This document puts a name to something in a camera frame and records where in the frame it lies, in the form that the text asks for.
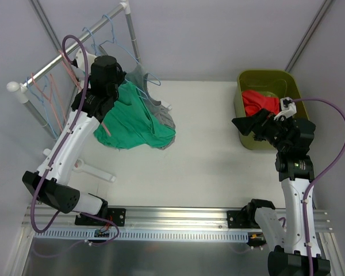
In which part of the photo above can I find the red tank top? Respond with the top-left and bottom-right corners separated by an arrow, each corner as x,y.
241,90 -> 280,117

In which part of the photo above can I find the green tank top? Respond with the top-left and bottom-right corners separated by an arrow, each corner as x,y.
94,82 -> 176,150

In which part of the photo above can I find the light blue wire hanger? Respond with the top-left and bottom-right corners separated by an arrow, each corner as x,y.
25,76 -> 59,139

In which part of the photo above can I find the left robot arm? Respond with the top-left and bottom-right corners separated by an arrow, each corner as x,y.
22,55 -> 125,225

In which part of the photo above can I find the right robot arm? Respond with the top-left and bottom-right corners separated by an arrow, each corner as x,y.
232,109 -> 331,275

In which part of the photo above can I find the grey tank top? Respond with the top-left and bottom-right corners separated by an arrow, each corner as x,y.
118,65 -> 175,150

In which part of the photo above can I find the blue hanger under grey top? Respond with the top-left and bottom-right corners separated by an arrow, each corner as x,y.
98,14 -> 162,86

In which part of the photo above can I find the olive green plastic basket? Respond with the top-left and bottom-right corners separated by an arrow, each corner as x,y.
233,69 -> 310,151

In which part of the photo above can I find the silver clothes rack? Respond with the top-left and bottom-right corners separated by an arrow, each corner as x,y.
6,0 -> 173,182

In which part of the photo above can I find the aluminium rail with cable duct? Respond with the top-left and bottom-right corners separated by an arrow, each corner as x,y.
22,206 -> 333,254

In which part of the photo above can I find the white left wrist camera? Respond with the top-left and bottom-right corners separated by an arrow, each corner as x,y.
71,49 -> 97,72

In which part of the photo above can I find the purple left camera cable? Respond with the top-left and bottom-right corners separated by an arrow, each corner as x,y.
30,34 -> 90,233

